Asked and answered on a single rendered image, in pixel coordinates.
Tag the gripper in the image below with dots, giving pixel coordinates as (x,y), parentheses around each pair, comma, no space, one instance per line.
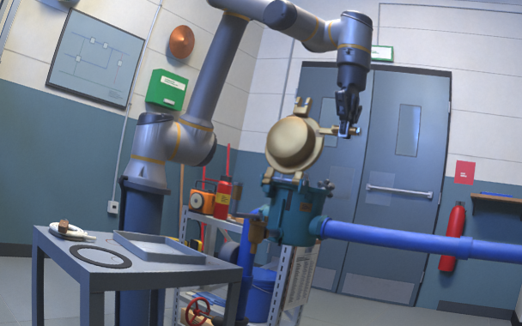
(348,100)

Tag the brass strainer cover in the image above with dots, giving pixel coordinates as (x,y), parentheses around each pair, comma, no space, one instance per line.
(290,145)

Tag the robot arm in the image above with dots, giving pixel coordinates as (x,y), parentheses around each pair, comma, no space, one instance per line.
(206,90)

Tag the dark star knob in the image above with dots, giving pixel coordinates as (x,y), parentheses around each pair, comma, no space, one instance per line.
(327,185)

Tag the teal strainer body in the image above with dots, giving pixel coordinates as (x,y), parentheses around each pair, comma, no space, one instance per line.
(295,213)

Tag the brass drain cock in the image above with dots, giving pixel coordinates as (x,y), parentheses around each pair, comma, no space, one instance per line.
(256,232)

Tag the upright blue pipe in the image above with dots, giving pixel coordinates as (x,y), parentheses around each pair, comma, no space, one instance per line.
(244,263)

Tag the grey drip tray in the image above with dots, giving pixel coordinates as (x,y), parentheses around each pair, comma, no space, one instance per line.
(159,248)

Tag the grey double door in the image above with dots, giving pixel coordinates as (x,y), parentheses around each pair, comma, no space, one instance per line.
(392,217)

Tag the red thin pipe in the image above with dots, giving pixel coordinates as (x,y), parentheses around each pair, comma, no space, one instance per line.
(228,161)

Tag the long blue pipe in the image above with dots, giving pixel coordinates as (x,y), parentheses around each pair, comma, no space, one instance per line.
(424,242)

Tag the red canister with yellow label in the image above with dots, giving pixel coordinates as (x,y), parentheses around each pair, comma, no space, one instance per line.
(222,199)

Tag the red fire extinguisher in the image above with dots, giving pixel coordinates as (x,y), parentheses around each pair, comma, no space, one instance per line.
(451,240)

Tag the white printed sheet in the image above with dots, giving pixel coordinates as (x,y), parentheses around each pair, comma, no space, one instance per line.
(301,276)

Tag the blue flat bar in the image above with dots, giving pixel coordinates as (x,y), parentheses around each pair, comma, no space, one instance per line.
(497,195)

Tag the orange portable device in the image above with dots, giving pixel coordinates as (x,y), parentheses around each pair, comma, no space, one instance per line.
(201,201)

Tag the grey perforated shelf unit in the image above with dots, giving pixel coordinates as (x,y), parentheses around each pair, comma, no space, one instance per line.
(283,281)

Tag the grey tape roll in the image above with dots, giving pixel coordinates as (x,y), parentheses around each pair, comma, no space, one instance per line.
(229,252)

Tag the blue bucket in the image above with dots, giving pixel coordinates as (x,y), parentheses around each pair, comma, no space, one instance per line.
(261,290)

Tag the red handwheel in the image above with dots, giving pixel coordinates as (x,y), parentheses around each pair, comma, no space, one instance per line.
(197,311)

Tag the grey metal table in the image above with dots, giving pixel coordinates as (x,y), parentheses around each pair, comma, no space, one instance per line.
(161,276)

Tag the framed diagram board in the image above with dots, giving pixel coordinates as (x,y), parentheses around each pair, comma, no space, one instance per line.
(95,59)

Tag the brown wooden block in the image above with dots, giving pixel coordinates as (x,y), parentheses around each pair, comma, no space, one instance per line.
(63,225)

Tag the red wall sign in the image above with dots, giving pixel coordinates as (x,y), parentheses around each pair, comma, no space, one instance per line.
(464,172)

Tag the wooden wall shelf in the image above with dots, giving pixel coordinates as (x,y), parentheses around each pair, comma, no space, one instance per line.
(501,200)

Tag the green wall box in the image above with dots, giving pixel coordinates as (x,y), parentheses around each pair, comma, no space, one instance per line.
(166,90)

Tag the copper wall disc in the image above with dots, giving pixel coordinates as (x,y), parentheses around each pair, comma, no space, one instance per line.
(181,41)

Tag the white wall conduit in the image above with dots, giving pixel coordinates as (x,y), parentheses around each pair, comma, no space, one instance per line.
(136,77)

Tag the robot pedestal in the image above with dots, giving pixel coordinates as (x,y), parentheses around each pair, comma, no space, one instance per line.
(141,217)

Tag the white wall socket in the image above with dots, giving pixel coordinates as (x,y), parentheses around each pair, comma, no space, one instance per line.
(113,207)

